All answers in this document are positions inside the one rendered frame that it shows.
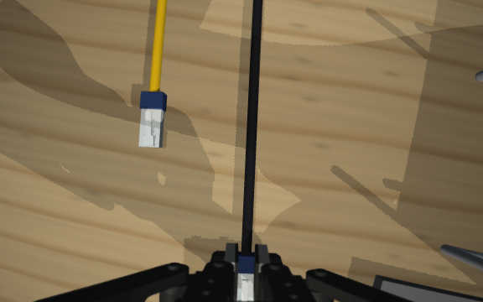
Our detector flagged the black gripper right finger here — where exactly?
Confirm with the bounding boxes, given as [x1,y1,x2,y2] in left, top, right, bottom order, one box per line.
[253,244,413,302]

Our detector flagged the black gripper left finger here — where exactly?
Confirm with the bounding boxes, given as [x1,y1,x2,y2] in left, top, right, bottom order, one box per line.
[34,242,239,302]

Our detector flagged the white cable plug with dark blue boot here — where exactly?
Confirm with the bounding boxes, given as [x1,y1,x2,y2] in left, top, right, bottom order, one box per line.
[138,91,167,148]

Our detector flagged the white and dark blue cable plug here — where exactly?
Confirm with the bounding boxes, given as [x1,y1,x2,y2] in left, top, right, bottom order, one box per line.
[237,252,255,301]

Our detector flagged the dark grey patch panel rack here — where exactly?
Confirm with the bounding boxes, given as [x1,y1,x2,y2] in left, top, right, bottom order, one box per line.
[372,244,483,302]

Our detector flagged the black cable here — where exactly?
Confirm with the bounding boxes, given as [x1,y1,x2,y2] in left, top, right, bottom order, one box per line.
[241,0,262,255]

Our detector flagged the yellow cable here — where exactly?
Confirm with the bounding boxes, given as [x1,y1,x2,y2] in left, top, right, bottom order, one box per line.
[149,0,168,91]

